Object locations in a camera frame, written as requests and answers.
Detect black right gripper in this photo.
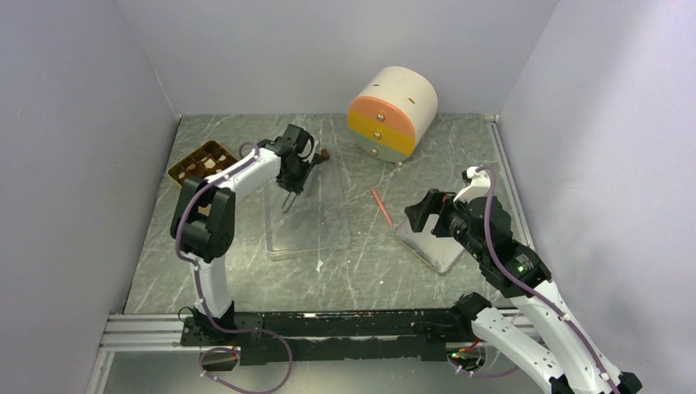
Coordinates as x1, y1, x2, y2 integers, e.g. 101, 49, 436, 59
404, 187, 487, 261

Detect black metal tongs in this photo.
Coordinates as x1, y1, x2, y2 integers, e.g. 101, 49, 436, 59
277, 153, 327, 213

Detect gold chocolate tin box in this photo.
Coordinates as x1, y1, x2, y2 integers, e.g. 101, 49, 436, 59
167, 140, 239, 186

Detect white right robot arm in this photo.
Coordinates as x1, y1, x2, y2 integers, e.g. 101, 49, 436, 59
404, 166, 643, 393

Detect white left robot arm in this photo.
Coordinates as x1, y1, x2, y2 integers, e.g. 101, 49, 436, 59
171, 145, 329, 345

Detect red pen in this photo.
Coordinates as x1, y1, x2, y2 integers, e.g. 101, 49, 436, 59
371, 187, 394, 227

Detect silver tin lid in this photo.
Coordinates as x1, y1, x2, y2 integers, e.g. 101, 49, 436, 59
394, 220, 464, 274

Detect clear plastic tray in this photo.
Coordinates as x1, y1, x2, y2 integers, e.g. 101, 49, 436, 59
263, 160, 350, 260

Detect round pastel drawer cabinet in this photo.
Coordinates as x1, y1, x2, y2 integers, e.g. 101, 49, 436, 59
346, 66, 438, 163

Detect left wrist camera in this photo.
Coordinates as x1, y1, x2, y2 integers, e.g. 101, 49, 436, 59
278, 124, 315, 159

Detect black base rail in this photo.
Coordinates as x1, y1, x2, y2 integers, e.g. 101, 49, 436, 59
180, 308, 476, 366

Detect aluminium frame rail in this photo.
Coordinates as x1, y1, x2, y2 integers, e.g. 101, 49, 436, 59
85, 314, 184, 393

